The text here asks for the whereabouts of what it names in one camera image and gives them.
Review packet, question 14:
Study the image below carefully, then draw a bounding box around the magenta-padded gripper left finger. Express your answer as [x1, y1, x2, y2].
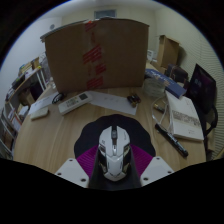
[54, 143, 101, 189]

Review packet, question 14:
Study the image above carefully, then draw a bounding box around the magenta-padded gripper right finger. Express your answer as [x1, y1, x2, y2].
[128, 143, 175, 188]

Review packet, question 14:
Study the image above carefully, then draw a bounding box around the white and black computer mouse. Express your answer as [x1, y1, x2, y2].
[97, 125, 132, 183]

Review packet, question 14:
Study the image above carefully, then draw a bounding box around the black mouse pad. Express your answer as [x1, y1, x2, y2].
[73, 113, 157, 160]

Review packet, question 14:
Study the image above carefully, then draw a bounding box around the black marker pen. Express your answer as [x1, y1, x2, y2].
[154, 123, 190, 159]

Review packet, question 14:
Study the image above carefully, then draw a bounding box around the white open book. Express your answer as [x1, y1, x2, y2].
[165, 90, 205, 142]

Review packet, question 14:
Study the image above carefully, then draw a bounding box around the white remote control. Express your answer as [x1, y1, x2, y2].
[57, 92, 94, 116]

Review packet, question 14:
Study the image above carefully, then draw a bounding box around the small dark brown object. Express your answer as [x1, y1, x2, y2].
[126, 93, 142, 108]

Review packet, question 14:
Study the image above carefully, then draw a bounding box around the white paper sheet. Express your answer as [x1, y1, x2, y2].
[88, 90, 138, 116]
[27, 92, 60, 116]

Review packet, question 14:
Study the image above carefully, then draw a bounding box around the clear plastic container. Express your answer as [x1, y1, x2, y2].
[142, 78, 167, 98]

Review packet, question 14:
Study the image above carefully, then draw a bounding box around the dark monitor screen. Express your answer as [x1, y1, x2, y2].
[185, 63, 218, 115]

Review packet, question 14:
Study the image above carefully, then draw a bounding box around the dark bag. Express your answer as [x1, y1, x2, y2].
[165, 63, 190, 85]

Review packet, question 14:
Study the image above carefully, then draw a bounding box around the long wooden desk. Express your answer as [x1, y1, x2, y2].
[4, 56, 46, 108]

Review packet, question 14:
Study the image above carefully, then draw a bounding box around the large brown cardboard box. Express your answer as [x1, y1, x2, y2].
[39, 17, 150, 94]

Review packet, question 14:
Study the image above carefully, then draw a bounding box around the tall open cardboard box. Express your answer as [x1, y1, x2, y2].
[156, 34, 180, 70]

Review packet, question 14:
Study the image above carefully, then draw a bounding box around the grey door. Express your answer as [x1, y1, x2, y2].
[94, 9, 118, 20]

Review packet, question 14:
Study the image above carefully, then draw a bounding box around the white cable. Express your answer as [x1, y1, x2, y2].
[150, 96, 174, 129]

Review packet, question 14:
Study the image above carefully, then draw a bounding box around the black coiled cable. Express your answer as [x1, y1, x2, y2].
[51, 92, 68, 104]

